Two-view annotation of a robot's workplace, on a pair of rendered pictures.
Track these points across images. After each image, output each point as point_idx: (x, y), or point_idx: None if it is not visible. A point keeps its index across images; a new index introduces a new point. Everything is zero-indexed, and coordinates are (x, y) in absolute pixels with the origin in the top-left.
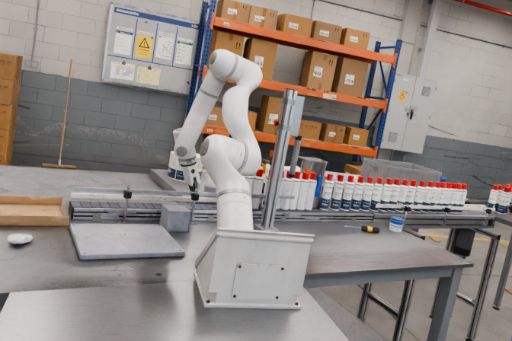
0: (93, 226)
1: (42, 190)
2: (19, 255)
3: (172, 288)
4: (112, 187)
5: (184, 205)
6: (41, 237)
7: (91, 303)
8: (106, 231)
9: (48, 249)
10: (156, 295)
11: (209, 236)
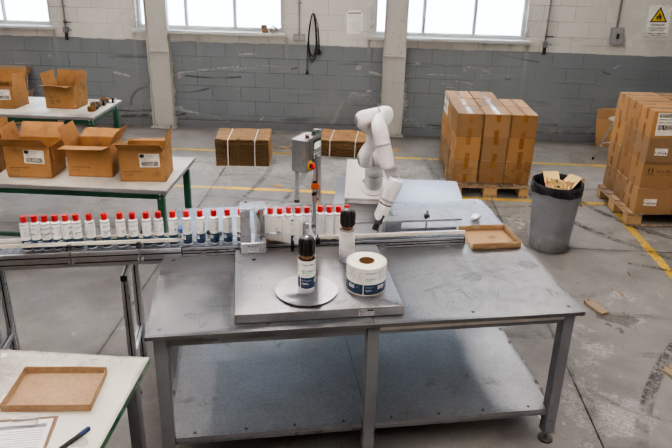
0: (443, 225)
1: (496, 267)
2: (470, 213)
3: (400, 199)
4: (441, 280)
5: (380, 237)
6: (467, 223)
7: (432, 195)
8: (434, 222)
9: (460, 216)
10: (407, 197)
11: (368, 226)
